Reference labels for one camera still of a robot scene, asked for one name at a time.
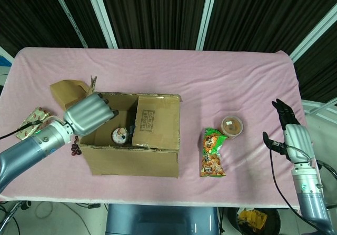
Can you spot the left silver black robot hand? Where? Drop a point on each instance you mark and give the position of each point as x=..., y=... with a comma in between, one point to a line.
x=87, y=113

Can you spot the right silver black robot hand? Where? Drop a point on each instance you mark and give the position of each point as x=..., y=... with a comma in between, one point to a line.
x=298, y=142

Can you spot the large brown cardboard box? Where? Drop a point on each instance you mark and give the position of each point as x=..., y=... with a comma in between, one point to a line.
x=131, y=161

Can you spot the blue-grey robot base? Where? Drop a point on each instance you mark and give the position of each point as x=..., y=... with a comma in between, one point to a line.
x=158, y=219

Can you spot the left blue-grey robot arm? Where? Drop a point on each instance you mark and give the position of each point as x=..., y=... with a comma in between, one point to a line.
x=29, y=150

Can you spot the small brown paper box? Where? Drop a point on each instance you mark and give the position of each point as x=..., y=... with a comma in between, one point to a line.
x=65, y=92

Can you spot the dark red grape bunch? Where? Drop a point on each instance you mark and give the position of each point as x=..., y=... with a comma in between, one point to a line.
x=75, y=149

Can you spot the small round printed cup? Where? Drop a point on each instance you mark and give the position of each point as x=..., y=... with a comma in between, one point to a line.
x=120, y=135

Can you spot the gold packet with red print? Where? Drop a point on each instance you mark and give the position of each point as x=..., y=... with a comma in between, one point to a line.
x=34, y=116

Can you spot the round clear tub brown contents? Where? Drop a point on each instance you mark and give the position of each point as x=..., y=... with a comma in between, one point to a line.
x=231, y=127

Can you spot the black waste bin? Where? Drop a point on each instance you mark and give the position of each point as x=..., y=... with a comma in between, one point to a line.
x=273, y=219

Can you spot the pink tablecloth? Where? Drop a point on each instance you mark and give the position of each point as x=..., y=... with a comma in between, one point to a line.
x=158, y=69

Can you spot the green orange snack bag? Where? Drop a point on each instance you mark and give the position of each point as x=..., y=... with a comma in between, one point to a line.
x=212, y=153

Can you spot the yellow bag in bin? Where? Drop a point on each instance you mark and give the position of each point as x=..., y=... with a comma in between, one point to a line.
x=252, y=217

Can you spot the black power adapter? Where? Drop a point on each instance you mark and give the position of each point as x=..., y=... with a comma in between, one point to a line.
x=94, y=206

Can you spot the chrome chair leg with wheel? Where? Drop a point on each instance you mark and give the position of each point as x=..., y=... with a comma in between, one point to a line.
x=15, y=210

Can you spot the thin grey metal rail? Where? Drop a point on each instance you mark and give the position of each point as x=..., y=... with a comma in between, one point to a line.
x=68, y=15

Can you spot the white aluminium frame post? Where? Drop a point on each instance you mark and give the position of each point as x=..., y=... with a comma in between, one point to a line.
x=316, y=32
x=101, y=13
x=208, y=13

